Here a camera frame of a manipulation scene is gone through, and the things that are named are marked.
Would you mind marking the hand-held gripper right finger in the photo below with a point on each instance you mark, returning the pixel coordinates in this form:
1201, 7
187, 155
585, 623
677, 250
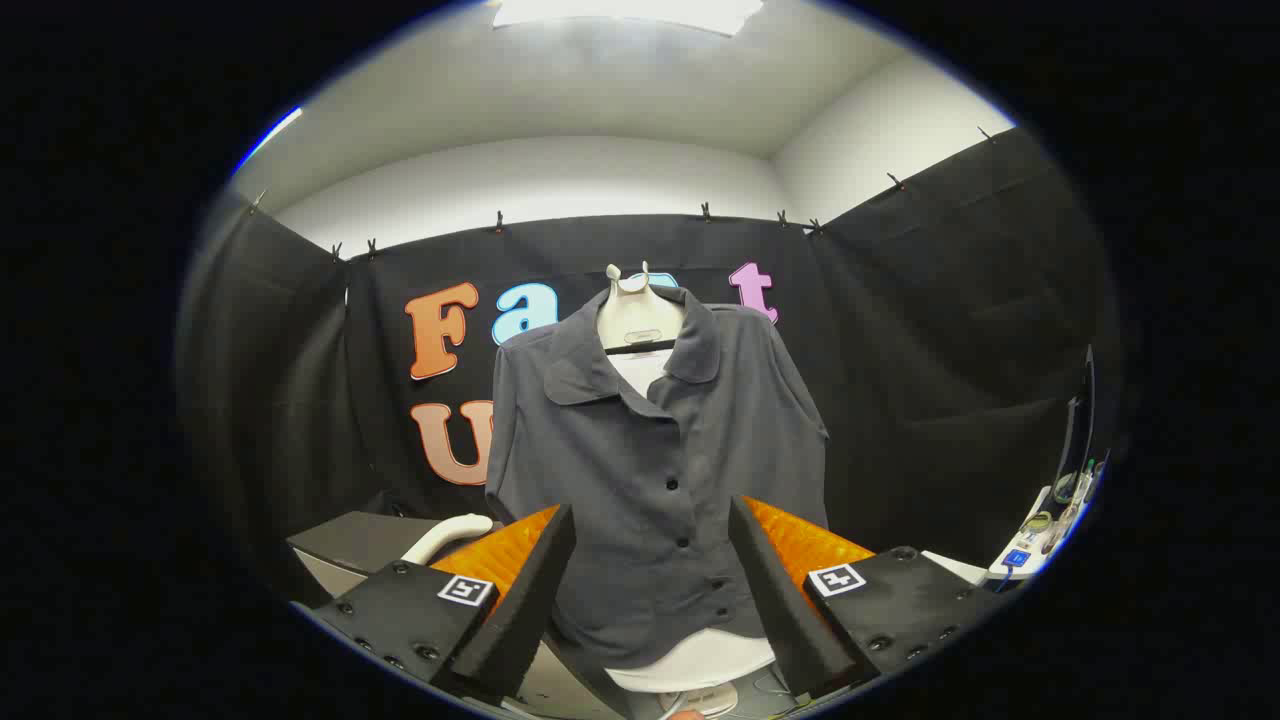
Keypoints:
780, 610

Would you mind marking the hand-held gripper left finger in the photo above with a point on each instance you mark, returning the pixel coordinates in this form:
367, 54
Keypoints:
530, 600

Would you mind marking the grey button shirt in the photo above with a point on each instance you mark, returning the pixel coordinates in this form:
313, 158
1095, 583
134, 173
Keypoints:
640, 540

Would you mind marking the grey cabinet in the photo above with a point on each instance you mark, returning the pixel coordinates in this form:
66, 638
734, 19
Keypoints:
350, 545

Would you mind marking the white mannequin torso stand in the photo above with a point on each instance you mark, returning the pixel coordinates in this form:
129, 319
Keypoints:
640, 315

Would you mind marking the row of black clips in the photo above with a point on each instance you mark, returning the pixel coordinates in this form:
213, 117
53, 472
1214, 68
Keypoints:
705, 211

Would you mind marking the ceiling light panel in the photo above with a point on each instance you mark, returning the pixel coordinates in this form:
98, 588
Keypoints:
630, 12

